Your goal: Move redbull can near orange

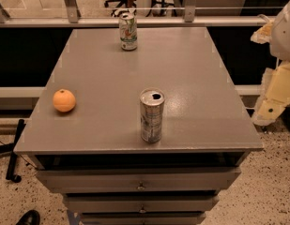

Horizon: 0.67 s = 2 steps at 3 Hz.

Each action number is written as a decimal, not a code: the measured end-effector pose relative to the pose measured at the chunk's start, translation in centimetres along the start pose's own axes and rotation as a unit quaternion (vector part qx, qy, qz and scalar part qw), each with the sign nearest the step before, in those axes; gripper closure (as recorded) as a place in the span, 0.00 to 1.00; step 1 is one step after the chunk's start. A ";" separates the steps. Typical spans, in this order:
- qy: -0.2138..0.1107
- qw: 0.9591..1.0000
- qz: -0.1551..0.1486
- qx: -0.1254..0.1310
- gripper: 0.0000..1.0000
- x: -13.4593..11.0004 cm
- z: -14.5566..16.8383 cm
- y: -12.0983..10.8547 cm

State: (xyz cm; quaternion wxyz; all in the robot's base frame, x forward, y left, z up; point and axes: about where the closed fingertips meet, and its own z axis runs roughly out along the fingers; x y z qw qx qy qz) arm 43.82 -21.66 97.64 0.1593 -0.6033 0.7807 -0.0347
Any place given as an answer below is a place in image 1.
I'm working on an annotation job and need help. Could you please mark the grey drawer cabinet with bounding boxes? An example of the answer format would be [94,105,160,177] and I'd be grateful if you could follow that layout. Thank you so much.
[13,26,265,225]

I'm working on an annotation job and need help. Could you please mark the grey middle drawer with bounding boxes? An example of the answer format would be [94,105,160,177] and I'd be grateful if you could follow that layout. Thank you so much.
[64,193,219,213]

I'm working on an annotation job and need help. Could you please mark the black stand leg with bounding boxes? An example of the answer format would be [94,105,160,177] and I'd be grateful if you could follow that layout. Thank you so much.
[0,119,25,183]

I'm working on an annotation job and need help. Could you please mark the black shoe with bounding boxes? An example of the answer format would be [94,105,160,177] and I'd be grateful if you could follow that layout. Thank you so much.
[16,210,40,225]

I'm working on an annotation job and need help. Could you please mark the silver redbull can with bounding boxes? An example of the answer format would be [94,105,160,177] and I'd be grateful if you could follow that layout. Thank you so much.
[140,88,165,143]

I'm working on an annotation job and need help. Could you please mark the white green soda can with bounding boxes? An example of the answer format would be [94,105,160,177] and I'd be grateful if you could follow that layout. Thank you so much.
[119,12,137,51]

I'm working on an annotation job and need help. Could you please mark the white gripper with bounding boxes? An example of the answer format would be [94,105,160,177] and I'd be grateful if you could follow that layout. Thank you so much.
[251,22,290,127]

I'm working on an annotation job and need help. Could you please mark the grey drawer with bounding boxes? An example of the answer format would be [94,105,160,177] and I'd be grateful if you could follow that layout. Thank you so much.
[81,213,206,225]
[37,167,241,194]
[64,193,219,213]

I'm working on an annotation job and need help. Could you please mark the grey top drawer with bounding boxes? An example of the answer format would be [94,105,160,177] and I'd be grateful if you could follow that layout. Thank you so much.
[37,167,241,194]

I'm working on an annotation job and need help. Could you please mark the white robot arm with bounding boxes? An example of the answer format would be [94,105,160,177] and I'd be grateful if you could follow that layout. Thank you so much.
[251,1,290,127]

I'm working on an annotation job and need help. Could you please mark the white cable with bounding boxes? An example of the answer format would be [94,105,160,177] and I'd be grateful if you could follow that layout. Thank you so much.
[257,13,272,23]

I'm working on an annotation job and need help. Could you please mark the orange fruit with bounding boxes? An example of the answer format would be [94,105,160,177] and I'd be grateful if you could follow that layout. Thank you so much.
[53,89,76,113]

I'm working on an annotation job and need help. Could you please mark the grey bottom drawer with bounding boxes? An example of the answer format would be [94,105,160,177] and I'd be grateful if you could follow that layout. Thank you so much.
[81,213,206,225]

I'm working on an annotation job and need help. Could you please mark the black office chair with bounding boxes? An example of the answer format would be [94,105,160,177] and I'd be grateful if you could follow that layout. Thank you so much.
[104,0,174,17]

